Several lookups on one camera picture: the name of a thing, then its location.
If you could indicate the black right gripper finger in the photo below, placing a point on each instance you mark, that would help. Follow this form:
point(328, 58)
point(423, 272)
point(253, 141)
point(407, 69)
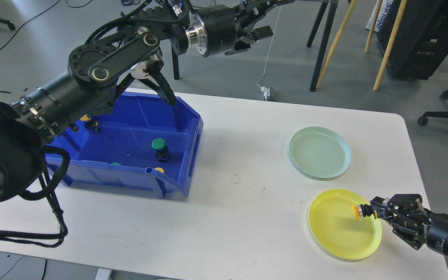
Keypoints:
point(413, 236)
point(399, 205)

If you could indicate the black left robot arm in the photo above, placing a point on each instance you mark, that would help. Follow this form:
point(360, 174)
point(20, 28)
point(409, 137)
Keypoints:
point(98, 72)

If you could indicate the black table leg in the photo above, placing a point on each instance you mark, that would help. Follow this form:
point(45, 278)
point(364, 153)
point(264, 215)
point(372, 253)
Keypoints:
point(175, 63)

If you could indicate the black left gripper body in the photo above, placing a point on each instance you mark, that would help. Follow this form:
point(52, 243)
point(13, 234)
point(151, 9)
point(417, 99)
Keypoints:
point(221, 26)

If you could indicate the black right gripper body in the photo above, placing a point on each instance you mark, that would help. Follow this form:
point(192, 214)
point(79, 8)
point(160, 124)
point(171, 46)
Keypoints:
point(435, 230)

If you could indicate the black stand legs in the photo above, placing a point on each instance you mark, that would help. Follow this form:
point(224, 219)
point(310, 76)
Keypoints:
point(329, 6)

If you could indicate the light green plate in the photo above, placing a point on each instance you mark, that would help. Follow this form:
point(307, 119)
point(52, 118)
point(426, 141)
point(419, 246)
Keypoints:
point(320, 153)

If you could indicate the green push button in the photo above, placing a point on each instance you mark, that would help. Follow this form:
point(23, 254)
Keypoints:
point(161, 150)

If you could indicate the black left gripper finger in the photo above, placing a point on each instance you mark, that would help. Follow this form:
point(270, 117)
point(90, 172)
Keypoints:
point(245, 41)
point(260, 7)

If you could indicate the yellow plate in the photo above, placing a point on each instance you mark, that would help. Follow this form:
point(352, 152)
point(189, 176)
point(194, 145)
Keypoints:
point(336, 227)

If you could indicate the yellow push button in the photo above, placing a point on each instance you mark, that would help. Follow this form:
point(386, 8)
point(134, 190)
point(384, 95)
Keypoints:
point(364, 210)

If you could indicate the yellow button at bin front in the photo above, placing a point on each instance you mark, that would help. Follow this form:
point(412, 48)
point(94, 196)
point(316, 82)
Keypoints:
point(159, 169)

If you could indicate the yellow button near arm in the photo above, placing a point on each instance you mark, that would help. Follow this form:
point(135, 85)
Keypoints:
point(91, 125)

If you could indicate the blue plastic bin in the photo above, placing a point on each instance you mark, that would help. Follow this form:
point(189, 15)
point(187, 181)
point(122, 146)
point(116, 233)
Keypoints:
point(125, 137)

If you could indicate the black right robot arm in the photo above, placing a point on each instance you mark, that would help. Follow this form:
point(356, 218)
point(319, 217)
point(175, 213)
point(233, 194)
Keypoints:
point(411, 222)

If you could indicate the black cabinet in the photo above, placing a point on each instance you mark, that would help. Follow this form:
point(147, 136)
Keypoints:
point(421, 42)

